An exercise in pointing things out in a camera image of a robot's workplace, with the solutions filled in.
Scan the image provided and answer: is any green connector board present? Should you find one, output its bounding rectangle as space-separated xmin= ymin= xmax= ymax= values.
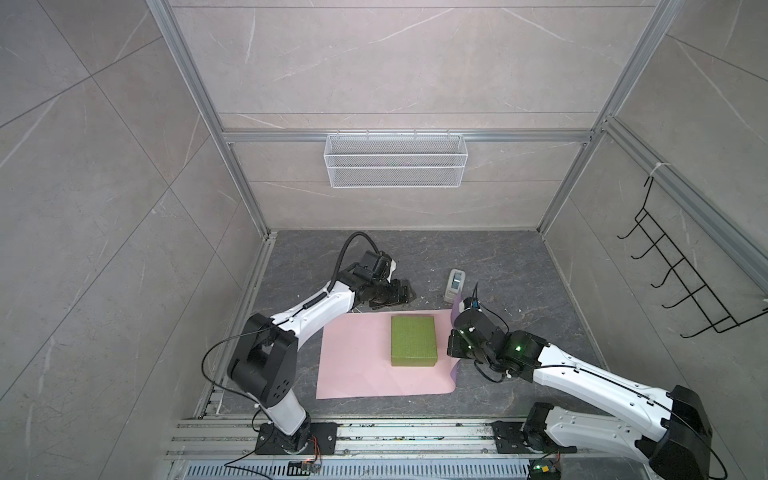
xmin=527 ymin=460 xmax=561 ymax=480

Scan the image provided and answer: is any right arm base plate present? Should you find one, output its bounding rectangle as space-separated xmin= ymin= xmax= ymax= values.
xmin=490 ymin=421 xmax=578 ymax=454

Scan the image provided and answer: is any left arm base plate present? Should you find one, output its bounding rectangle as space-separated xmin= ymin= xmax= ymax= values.
xmin=255 ymin=422 xmax=339 ymax=456

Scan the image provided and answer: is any white tape dispenser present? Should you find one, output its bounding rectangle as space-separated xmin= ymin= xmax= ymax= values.
xmin=444 ymin=269 xmax=466 ymax=304

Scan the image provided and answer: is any black wire hook rack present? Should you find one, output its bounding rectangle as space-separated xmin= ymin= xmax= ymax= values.
xmin=616 ymin=176 xmax=767 ymax=339

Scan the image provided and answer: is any white wire mesh basket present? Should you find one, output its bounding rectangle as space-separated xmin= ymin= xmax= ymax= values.
xmin=323 ymin=133 xmax=469 ymax=189

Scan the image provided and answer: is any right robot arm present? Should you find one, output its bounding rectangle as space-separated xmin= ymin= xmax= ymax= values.
xmin=447 ymin=297 xmax=716 ymax=479

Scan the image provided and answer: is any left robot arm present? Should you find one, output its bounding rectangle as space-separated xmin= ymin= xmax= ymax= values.
xmin=227 ymin=251 xmax=415 ymax=450

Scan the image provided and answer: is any green gift box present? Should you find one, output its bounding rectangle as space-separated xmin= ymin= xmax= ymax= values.
xmin=390 ymin=315 xmax=438 ymax=367

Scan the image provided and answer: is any aluminium rail base frame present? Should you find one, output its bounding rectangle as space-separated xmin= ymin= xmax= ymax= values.
xmin=161 ymin=416 xmax=654 ymax=479

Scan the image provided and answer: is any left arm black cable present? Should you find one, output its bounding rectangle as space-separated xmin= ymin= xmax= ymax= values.
xmin=326 ymin=231 xmax=382 ymax=295

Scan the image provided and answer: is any pink wrapping paper sheet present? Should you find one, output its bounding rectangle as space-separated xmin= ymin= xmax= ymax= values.
xmin=316 ymin=309 xmax=458 ymax=400

